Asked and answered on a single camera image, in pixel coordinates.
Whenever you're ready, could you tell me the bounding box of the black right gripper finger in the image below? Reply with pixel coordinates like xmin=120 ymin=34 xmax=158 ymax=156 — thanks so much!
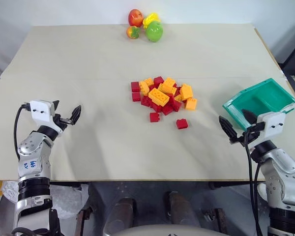
xmin=240 ymin=109 xmax=258 ymax=126
xmin=218 ymin=115 xmax=237 ymax=141

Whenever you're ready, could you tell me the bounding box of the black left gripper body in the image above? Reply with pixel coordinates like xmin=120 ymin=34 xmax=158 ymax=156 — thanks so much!
xmin=53 ymin=114 xmax=74 ymax=130

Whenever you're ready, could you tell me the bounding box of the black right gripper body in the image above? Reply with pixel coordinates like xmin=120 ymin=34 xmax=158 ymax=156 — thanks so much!
xmin=229 ymin=121 xmax=265 ymax=146

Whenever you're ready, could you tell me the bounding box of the teal plastic bin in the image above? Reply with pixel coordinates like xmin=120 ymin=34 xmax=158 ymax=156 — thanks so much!
xmin=222 ymin=78 xmax=295 ymax=131

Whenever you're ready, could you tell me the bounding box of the black flat device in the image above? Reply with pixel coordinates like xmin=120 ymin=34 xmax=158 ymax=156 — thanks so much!
xmin=284 ymin=73 xmax=295 ymax=97

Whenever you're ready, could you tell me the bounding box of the clear plastic wrap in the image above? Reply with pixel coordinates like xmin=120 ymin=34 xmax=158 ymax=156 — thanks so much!
xmin=1 ymin=181 xmax=89 ymax=220

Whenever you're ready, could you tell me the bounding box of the orange toy persimmon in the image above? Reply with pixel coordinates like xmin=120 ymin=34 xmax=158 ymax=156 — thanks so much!
xmin=126 ymin=25 xmax=141 ymax=40

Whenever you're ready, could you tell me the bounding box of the red toy apple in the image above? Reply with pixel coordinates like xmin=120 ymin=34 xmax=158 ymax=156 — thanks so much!
xmin=127 ymin=8 xmax=145 ymax=28

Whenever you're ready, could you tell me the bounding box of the green toy apple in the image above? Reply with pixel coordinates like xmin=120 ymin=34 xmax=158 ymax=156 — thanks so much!
xmin=145 ymin=21 xmax=164 ymax=43

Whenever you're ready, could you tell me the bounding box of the pale rounded robot body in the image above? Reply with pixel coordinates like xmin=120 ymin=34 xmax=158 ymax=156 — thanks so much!
xmin=117 ymin=224 xmax=226 ymax=236

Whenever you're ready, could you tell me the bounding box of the yellow toy fruit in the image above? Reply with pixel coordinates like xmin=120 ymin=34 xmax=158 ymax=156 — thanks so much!
xmin=142 ymin=12 xmax=161 ymax=28

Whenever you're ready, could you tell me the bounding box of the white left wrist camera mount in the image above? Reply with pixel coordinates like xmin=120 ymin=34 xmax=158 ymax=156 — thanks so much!
xmin=29 ymin=99 xmax=64 ymax=135

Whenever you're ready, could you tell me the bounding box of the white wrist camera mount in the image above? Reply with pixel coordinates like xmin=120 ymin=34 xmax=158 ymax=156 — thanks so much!
xmin=29 ymin=99 xmax=64 ymax=135
xmin=256 ymin=112 xmax=286 ymax=140

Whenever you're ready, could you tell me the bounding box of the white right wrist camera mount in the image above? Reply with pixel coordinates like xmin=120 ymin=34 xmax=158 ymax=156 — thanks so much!
xmin=256 ymin=112 xmax=286 ymax=140

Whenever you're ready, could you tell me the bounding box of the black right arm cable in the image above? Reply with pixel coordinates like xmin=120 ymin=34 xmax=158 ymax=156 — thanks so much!
xmin=243 ymin=130 xmax=267 ymax=236

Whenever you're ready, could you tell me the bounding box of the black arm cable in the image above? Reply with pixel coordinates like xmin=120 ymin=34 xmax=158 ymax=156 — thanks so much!
xmin=13 ymin=103 xmax=31 ymax=158
xmin=243 ymin=130 xmax=267 ymax=236

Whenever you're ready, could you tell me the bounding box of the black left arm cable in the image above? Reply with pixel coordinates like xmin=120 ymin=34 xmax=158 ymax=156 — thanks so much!
xmin=13 ymin=103 xmax=31 ymax=158

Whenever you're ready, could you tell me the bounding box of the rusty metal bracket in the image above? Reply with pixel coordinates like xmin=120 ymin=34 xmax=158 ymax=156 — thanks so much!
xmin=201 ymin=207 xmax=228 ymax=234
xmin=75 ymin=206 xmax=93 ymax=236

